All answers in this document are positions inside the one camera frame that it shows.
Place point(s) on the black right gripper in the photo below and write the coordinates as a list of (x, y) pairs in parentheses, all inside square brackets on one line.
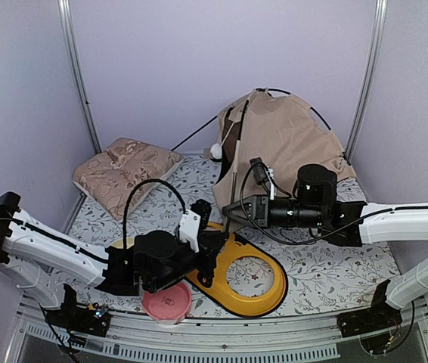
[(252, 218)]

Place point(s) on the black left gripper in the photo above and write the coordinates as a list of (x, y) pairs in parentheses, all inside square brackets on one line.
[(209, 246)]

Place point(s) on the black tent pole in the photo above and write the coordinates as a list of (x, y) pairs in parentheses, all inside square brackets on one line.
[(282, 129), (237, 152)]

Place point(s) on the beige fabric pet tent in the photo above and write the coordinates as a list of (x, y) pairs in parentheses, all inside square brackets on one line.
[(285, 177)]

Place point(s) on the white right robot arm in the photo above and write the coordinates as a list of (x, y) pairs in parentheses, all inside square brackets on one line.
[(356, 224)]

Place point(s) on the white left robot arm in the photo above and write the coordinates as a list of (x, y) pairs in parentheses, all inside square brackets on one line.
[(26, 245)]

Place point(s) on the pink pet bowl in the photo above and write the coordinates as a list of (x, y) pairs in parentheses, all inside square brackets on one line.
[(169, 306)]

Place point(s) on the cream pet bowl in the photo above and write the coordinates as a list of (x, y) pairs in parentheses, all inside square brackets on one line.
[(119, 244)]

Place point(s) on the yellow double bowl holder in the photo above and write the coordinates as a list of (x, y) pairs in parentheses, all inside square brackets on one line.
[(247, 281)]

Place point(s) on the white pompom toy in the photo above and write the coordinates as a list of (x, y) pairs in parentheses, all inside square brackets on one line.
[(216, 152)]

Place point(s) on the brown patterned pillow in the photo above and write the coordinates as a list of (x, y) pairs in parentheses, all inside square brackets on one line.
[(110, 176)]

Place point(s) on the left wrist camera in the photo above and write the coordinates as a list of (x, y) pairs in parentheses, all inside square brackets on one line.
[(192, 222)]

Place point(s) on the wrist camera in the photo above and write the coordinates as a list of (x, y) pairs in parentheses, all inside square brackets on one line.
[(192, 222), (261, 176)]

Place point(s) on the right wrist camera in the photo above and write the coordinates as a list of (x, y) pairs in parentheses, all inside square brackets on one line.
[(261, 176)]

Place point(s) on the front aluminium rail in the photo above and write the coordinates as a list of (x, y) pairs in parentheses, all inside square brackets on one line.
[(310, 338)]

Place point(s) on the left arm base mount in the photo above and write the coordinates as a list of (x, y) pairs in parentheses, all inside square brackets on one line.
[(92, 320)]

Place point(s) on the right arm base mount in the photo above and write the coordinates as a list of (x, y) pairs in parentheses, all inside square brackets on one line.
[(379, 315)]

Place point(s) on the right metal frame post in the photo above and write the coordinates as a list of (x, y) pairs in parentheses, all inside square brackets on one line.
[(367, 82)]

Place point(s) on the metal frame post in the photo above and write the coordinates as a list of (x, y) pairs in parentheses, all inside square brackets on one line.
[(367, 82), (66, 20)]

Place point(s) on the left metal frame post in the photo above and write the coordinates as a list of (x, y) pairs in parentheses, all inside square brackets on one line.
[(66, 20)]

